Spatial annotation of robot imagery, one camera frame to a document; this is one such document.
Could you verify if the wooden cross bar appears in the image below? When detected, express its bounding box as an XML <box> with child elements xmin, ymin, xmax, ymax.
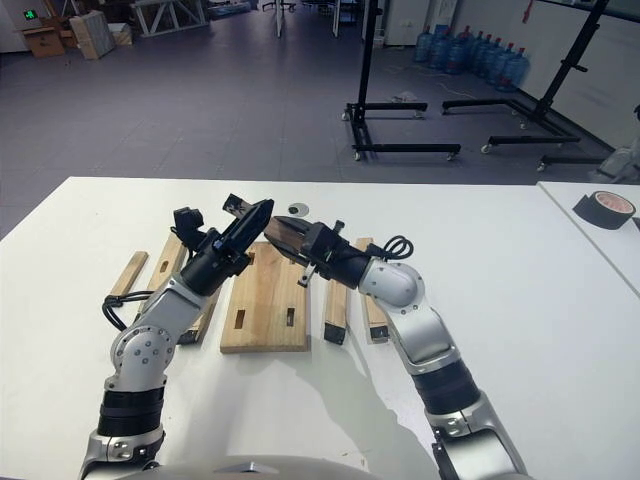
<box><xmin>108</xmin><ymin>250</ymin><xmax>150</xmax><ymax>299</ymax></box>

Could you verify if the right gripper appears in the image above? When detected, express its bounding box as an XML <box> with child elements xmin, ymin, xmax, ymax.
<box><xmin>269</xmin><ymin>215</ymin><xmax>374</xmax><ymax>293</ymax></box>

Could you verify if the cardboard box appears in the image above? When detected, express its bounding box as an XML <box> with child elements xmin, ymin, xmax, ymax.
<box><xmin>68</xmin><ymin>9</ymin><xmax>122</xmax><ymax>61</ymax></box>
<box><xmin>21</xmin><ymin>24</ymin><xmax>67</xmax><ymax>59</ymax></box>

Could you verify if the blue water bottle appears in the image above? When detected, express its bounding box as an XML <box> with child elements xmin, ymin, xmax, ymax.
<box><xmin>494</xmin><ymin>46</ymin><xmax>532</xmax><ymax>93</ymax></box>
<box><xmin>479</xmin><ymin>35</ymin><xmax>502</xmax><ymax>79</ymax></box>
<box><xmin>444</xmin><ymin>32</ymin><xmax>470</xmax><ymax>77</ymax></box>
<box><xmin>468</xmin><ymin>31</ymin><xmax>490</xmax><ymax>72</ymax></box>
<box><xmin>413</xmin><ymin>25</ymin><xmax>434</xmax><ymax>63</ymax></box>
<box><xmin>487</xmin><ymin>41</ymin><xmax>515</xmax><ymax>85</ymax></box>
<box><xmin>428</xmin><ymin>28</ymin><xmax>454</xmax><ymax>71</ymax></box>

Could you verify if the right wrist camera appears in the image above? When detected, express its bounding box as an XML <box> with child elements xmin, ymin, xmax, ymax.
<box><xmin>309</xmin><ymin>219</ymin><xmax>351</xmax><ymax>255</ymax></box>

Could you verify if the black cable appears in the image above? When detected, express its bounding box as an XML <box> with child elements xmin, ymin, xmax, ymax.
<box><xmin>370</xmin><ymin>234</ymin><xmax>416</xmax><ymax>262</ymax></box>
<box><xmin>101</xmin><ymin>288</ymin><xmax>157</xmax><ymax>332</ymax></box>

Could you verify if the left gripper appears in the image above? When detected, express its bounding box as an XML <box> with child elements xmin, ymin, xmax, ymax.
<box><xmin>180</xmin><ymin>193</ymin><xmax>276</xmax><ymax>298</ymax></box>

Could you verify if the robot body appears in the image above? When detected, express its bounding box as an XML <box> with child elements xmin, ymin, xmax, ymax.
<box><xmin>139</xmin><ymin>453</ymin><xmax>387</xmax><ymax>480</ymax></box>

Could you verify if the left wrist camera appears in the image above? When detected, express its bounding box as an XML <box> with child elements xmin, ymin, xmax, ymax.
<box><xmin>172</xmin><ymin>205</ymin><xmax>207</xmax><ymax>242</ymax></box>

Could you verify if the black wheeled stand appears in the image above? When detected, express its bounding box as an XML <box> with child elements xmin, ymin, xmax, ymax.
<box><xmin>342</xmin><ymin>0</ymin><xmax>463</xmax><ymax>163</ymax></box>
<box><xmin>441</xmin><ymin>0</ymin><xmax>610</xmax><ymax>174</ymax></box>

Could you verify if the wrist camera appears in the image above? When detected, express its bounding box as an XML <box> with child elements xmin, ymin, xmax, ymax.
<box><xmin>309</xmin><ymin>219</ymin><xmax>351</xmax><ymax>255</ymax></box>
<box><xmin>172</xmin><ymin>205</ymin><xmax>207</xmax><ymax>242</ymax></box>

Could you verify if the black tape roll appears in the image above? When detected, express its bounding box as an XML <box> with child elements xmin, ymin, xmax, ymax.
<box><xmin>572</xmin><ymin>189</ymin><xmax>636</xmax><ymax>233</ymax></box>

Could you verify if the wooden seat board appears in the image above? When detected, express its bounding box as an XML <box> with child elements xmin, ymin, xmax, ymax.
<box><xmin>219</xmin><ymin>240</ymin><xmax>312</xmax><ymax>354</ymax></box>

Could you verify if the wooden leg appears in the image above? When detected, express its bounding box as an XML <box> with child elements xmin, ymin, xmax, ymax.
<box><xmin>133</xmin><ymin>233</ymin><xmax>190</xmax><ymax>317</ymax></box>
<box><xmin>355</xmin><ymin>237</ymin><xmax>392</xmax><ymax>346</ymax></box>
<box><xmin>322</xmin><ymin>275</ymin><xmax>349</xmax><ymax>347</ymax></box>
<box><xmin>175</xmin><ymin>287</ymin><xmax>222</xmax><ymax>347</ymax></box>

